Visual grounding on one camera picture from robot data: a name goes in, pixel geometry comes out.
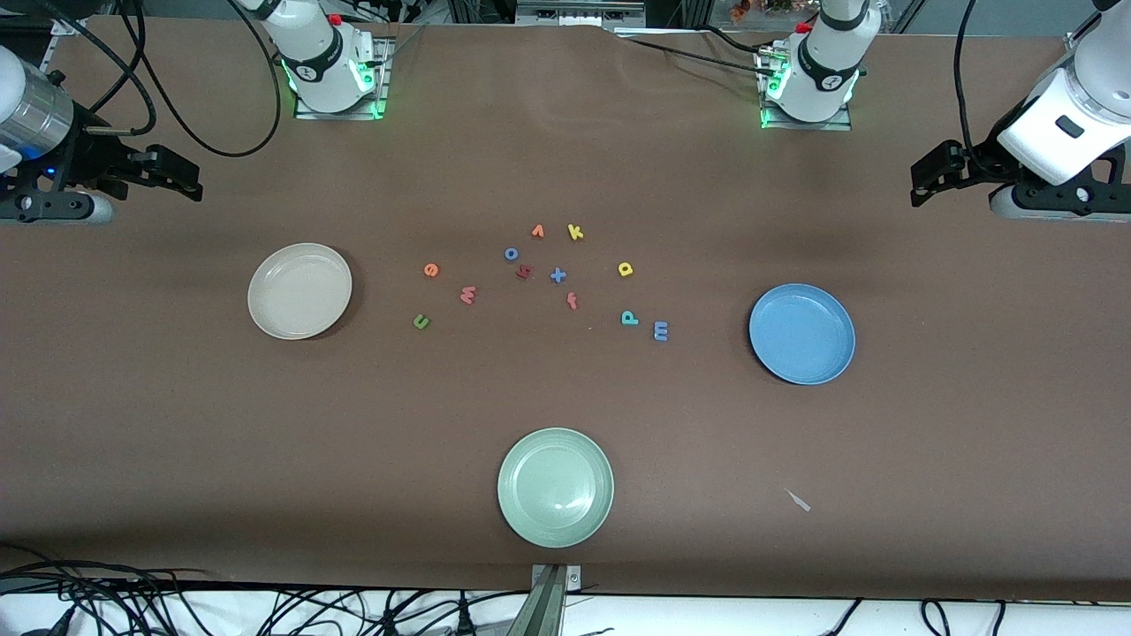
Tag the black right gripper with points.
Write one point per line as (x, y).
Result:
(91, 155)

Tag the aluminium frame profile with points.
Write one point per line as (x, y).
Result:
(1078, 42)

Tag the blue foam letter m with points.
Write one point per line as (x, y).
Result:
(660, 330)

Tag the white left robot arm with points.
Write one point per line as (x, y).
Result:
(826, 62)

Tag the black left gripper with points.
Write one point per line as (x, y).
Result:
(982, 162)

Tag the aluminium corner bracket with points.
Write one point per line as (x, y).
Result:
(71, 25)

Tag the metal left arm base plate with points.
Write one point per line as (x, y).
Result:
(831, 125)

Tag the pink foam letter w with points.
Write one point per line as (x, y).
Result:
(467, 294)

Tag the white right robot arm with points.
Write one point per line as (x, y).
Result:
(318, 53)

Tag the white paper scrap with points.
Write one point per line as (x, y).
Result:
(800, 502)

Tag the blue plate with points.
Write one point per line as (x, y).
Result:
(801, 333)

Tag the pale green plate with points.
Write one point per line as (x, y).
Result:
(555, 488)

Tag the beige brown plate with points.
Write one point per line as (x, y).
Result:
(299, 291)

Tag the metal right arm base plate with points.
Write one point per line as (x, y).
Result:
(383, 88)

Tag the brown table cover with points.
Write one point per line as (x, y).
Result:
(177, 424)

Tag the grey power strip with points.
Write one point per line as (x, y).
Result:
(579, 13)

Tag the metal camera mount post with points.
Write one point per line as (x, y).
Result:
(548, 609)

